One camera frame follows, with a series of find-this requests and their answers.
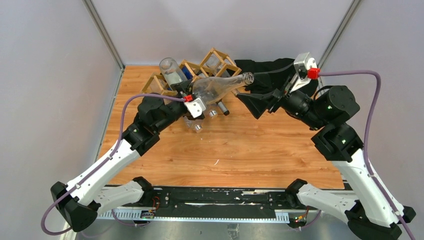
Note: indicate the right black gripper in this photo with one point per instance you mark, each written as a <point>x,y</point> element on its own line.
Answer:
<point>257,104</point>

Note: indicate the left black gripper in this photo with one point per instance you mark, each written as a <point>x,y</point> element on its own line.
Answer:
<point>180,88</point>

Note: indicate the clear bottle gold black label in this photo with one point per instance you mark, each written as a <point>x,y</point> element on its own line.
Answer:
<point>212,89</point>

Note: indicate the clear bottle white label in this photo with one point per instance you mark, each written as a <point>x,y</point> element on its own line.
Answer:
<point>171,71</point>

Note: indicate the clear square bottle silver cap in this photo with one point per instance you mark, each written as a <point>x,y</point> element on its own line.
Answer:
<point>195,125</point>

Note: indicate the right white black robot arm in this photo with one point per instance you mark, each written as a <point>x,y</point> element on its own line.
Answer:
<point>375,214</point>

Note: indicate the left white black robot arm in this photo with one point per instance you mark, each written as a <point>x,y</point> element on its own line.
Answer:
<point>144,116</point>

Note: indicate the blue BLU labelled bottle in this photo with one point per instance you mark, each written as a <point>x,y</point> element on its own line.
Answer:
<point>211,112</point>

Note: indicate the dark bottle grey cap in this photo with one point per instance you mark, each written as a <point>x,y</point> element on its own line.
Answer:
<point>223,107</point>

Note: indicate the wooden lattice wine rack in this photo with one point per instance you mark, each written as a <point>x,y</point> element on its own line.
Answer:
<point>193,71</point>

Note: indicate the black cloth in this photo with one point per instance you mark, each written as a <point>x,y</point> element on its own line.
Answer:
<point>268,75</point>

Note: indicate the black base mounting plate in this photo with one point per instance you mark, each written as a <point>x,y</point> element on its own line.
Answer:
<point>221,203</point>

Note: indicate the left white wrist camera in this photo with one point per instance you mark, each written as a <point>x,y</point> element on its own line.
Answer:
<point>195,107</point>

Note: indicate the aluminium frame rails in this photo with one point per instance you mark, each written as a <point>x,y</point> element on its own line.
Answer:
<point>80,216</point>

